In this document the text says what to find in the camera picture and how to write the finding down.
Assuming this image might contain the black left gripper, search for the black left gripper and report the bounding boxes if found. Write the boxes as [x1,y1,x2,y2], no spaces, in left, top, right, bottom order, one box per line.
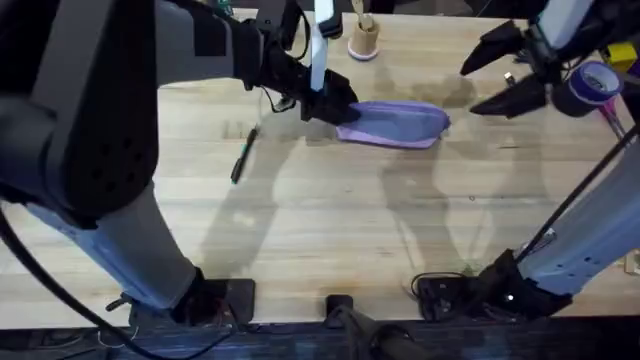
[232,10,362,127]

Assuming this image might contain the purple soft zip bag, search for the purple soft zip bag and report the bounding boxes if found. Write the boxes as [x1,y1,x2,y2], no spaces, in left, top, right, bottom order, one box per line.
[335,99,452,151]

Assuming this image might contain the left wrist upright flat plate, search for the left wrist upright flat plate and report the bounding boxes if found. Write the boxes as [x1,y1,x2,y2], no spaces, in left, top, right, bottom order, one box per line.
[308,0,336,93]

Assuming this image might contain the purple tape roll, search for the purple tape roll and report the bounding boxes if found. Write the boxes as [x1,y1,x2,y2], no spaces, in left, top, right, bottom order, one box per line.
[551,60,625,119]

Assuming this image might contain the wooden utensil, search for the wooden utensil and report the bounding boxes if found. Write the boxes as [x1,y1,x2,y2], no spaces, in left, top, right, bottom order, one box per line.
[351,0,375,32]

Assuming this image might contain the black pen with green clip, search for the black pen with green clip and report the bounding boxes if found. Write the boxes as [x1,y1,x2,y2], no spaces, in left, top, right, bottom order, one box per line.
[229,126,260,185]

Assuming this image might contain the yellow box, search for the yellow box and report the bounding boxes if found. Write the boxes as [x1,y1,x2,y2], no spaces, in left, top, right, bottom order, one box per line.
[603,41,640,74]

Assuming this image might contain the small wooden block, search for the small wooden block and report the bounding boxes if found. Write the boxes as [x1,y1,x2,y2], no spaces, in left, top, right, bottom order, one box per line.
[623,248,640,277]

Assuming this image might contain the pink-handled scissors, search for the pink-handled scissors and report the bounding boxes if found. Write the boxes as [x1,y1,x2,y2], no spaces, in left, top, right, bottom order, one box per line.
[598,97,629,142]

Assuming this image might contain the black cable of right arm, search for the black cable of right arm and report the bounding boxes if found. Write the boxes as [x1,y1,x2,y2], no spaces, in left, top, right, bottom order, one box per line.
[513,123,640,264]

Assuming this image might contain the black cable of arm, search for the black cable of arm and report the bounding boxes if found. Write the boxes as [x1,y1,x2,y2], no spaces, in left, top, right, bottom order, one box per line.
[513,123,640,264]
[0,207,236,360]

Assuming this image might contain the black rail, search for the black rail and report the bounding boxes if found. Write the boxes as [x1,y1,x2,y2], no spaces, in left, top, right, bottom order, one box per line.
[0,317,640,360]

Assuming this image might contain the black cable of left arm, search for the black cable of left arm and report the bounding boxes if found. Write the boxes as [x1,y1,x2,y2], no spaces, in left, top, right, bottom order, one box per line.
[0,207,236,360]

